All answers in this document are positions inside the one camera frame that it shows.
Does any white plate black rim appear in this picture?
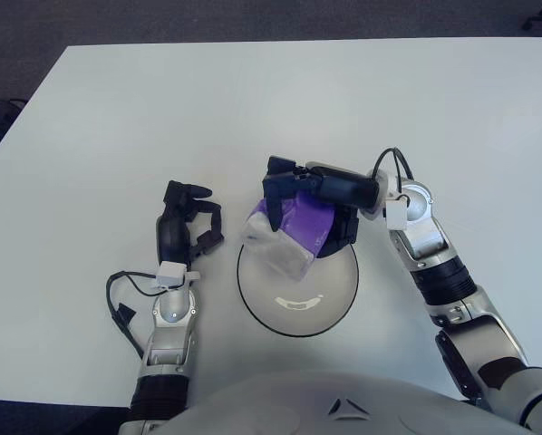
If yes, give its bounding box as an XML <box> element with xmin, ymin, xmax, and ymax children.
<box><xmin>237</xmin><ymin>238</ymin><xmax>360</xmax><ymax>339</ymax></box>

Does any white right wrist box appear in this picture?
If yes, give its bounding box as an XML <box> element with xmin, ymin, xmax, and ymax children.
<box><xmin>385</xmin><ymin>194</ymin><xmax>410</xmax><ymax>231</ymax></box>

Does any purple tissue paper pack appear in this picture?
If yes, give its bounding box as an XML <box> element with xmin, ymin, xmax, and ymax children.
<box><xmin>241</xmin><ymin>188</ymin><xmax>338</xmax><ymax>281</ymax></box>

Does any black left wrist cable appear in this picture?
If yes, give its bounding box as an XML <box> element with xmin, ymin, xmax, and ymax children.
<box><xmin>106</xmin><ymin>270</ymin><xmax>161</xmax><ymax>359</ymax></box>

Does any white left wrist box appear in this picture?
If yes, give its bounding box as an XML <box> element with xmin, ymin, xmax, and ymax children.
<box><xmin>155</xmin><ymin>261</ymin><xmax>187</xmax><ymax>291</ymax></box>

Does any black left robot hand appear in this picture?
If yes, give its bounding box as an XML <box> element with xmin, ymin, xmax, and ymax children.
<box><xmin>155</xmin><ymin>179</ymin><xmax>226</xmax><ymax>269</ymax></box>

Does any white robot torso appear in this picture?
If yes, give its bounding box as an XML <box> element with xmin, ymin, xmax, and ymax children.
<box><xmin>161</xmin><ymin>369</ymin><xmax>542</xmax><ymax>435</ymax></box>

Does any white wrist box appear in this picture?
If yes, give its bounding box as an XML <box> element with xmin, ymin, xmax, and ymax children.
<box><xmin>385</xmin><ymin>194</ymin><xmax>410</xmax><ymax>231</ymax></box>
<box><xmin>155</xmin><ymin>261</ymin><xmax>187</xmax><ymax>291</ymax></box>

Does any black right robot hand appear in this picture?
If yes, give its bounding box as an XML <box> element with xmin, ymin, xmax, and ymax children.
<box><xmin>261</xmin><ymin>156</ymin><xmax>388</xmax><ymax>260</ymax></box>

